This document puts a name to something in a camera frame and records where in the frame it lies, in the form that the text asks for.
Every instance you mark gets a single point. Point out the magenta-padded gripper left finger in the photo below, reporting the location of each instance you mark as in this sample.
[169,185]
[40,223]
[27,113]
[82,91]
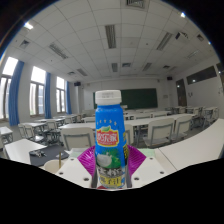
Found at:
[75,171]

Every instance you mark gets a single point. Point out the classroom chairs and desks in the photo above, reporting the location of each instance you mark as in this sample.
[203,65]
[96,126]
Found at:
[160,130]

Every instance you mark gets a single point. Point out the blue window curtain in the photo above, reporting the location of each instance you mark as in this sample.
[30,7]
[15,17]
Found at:
[68,98]
[15,96]
[47,96]

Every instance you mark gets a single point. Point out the blue drink bottle white cap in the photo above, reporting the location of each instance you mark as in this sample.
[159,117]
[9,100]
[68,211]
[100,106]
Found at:
[110,133]

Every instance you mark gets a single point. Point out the ceiling projector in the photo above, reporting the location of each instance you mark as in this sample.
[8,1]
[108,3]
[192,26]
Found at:
[181,36]

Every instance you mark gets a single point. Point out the black folder with keys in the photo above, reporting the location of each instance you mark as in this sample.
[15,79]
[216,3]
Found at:
[50,155]

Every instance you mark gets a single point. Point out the dark classroom door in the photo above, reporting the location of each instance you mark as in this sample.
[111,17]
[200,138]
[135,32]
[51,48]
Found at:
[180,93]

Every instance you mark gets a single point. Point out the ceiling lights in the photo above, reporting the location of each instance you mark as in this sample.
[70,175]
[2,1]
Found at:
[110,36]

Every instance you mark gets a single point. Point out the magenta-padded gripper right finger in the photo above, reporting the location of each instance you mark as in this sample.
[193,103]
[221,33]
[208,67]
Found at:
[148,171]

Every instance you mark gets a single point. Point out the green chalkboard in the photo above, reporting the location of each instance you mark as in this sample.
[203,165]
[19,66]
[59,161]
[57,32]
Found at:
[140,98]

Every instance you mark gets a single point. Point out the black wall speaker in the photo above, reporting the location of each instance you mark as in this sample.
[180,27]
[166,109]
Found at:
[169,78]
[77,83]

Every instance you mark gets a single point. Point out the golden stirring stick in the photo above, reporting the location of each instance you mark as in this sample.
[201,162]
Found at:
[60,158]

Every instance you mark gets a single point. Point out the yellow and green sponge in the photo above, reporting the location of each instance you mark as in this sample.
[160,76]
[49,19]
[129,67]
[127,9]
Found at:
[148,152]

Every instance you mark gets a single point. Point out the tall bright window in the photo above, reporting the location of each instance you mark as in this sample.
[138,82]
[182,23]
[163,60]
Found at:
[6,83]
[36,90]
[60,95]

